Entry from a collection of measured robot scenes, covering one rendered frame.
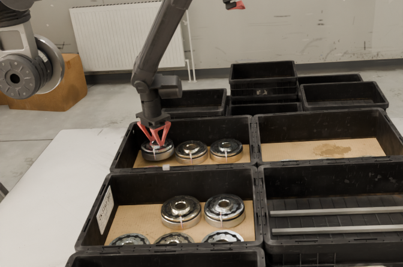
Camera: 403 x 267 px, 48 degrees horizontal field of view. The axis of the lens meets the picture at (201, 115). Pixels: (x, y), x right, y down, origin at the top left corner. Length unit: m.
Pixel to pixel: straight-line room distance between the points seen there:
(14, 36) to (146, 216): 0.67
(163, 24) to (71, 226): 0.70
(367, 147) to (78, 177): 0.99
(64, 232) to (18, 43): 0.58
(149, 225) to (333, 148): 0.62
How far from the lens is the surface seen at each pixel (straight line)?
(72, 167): 1.78
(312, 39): 4.25
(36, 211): 1.59
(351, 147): 1.46
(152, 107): 1.35
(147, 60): 1.21
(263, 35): 4.21
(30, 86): 1.45
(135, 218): 1.22
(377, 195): 1.27
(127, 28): 4.24
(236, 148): 1.40
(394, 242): 0.98
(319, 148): 1.45
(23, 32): 1.43
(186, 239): 1.08
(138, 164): 1.44
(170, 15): 1.09
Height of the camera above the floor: 1.56
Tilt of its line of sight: 26 degrees down
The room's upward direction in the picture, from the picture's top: 6 degrees counter-clockwise
